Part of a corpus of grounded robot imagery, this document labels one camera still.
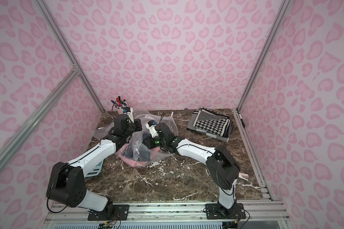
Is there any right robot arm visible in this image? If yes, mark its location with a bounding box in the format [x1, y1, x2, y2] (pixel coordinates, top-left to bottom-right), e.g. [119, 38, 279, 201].
[145, 121, 240, 213]

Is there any dark blanket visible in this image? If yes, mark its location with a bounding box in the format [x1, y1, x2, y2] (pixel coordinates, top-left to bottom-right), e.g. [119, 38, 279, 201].
[128, 133, 152, 159]

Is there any light blue calculator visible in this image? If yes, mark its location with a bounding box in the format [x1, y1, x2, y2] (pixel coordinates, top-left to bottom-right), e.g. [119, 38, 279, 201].
[86, 160, 104, 177]

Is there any grey white checked blanket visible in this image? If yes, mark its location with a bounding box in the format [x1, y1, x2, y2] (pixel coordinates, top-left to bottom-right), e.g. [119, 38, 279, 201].
[186, 108, 234, 142]

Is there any clear plastic vacuum bag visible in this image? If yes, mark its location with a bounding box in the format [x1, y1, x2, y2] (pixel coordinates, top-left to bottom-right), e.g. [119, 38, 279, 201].
[92, 107, 180, 168]

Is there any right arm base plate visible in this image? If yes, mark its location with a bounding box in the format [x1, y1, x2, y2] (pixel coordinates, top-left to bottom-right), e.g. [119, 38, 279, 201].
[203, 203, 246, 221]

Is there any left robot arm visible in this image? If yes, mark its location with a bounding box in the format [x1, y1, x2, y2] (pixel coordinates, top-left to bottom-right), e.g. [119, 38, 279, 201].
[46, 113, 142, 219]

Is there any blue marker pen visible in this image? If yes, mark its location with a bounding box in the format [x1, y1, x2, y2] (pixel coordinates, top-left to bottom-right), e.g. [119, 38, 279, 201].
[111, 100, 118, 108]

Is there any pink folded blanket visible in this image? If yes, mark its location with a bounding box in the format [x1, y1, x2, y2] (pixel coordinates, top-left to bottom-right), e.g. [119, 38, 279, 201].
[116, 145, 160, 167]

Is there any black white houndstooth blanket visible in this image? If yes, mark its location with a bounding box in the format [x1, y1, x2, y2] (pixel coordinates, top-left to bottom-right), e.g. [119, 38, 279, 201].
[193, 108, 233, 138]

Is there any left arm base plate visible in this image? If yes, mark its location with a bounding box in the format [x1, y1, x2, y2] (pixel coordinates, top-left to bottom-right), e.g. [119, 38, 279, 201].
[88, 203, 130, 221]

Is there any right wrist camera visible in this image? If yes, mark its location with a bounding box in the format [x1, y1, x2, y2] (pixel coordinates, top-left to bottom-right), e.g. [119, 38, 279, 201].
[145, 120, 158, 138]

